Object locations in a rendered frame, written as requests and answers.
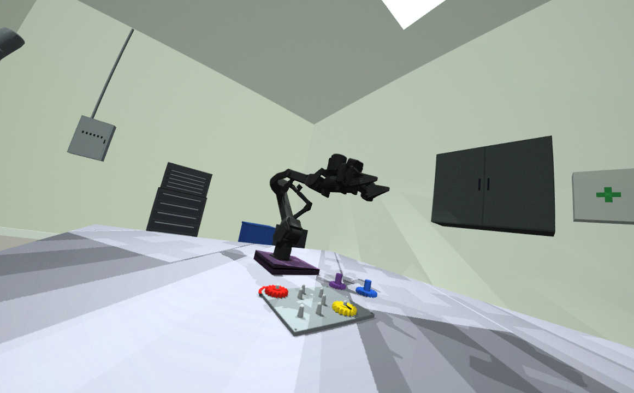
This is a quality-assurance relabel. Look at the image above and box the red gear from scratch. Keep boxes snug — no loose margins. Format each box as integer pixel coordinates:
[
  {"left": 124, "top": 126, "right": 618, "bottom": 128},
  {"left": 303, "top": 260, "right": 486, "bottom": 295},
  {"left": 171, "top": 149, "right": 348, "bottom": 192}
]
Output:
[{"left": 265, "top": 285, "right": 288, "bottom": 298}]

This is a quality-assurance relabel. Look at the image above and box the purple gear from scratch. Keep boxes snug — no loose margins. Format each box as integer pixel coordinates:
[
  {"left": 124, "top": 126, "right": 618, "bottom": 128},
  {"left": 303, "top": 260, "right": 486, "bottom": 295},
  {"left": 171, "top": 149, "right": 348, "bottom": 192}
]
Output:
[{"left": 329, "top": 273, "right": 346, "bottom": 290}]

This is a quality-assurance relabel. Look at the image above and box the yellow gear with black stripe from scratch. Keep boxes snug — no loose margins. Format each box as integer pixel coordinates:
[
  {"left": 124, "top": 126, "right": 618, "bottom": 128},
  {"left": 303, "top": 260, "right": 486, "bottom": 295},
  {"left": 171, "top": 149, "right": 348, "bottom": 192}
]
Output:
[{"left": 332, "top": 301, "right": 357, "bottom": 316}]

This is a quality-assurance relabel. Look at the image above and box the blue gear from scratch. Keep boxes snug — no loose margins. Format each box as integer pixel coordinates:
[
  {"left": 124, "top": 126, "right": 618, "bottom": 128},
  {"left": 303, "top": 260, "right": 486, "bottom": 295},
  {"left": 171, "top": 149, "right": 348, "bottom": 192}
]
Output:
[{"left": 355, "top": 279, "right": 377, "bottom": 297}]

